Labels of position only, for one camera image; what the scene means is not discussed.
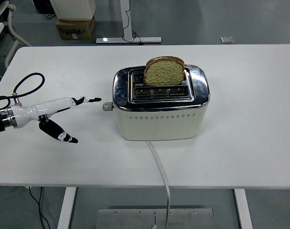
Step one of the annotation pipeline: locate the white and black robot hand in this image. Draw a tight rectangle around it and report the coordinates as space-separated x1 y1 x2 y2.
8 96 102 144

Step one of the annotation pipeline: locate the brown bread slice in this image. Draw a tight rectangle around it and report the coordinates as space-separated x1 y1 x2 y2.
143 56 185 87

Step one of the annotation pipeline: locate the large white box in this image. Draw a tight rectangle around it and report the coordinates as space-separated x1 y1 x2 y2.
49 0 96 21

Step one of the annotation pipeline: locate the white toaster power cord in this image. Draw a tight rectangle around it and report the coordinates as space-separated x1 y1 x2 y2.
146 140 172 229

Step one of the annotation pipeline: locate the white desk stand with foot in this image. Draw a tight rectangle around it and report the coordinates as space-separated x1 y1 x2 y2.
95 0 162 45

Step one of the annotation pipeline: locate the black object on floor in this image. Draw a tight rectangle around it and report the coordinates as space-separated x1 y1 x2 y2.
32 0 55 14

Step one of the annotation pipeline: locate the cream and chrome toaster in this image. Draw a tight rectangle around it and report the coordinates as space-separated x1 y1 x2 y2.
102 63 211 141

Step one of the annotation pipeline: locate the thin black cable under table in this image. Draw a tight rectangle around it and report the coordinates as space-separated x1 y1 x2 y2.
28 186 52 229

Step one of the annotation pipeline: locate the grey metal plate with screws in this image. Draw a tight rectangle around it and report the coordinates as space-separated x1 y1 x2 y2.
97 208 214 229

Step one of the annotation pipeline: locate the black cable on desk stand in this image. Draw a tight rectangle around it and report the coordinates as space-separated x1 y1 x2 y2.
122 0 145 46

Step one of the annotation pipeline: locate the white table leg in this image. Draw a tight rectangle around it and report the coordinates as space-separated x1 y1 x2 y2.
233 188 253 229
57 187 77 229

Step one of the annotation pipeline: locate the brown cardboard box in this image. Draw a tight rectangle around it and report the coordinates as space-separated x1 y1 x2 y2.
55 16 96 41

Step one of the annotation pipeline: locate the white chair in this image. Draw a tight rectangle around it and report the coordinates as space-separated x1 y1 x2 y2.
0 0 33 70

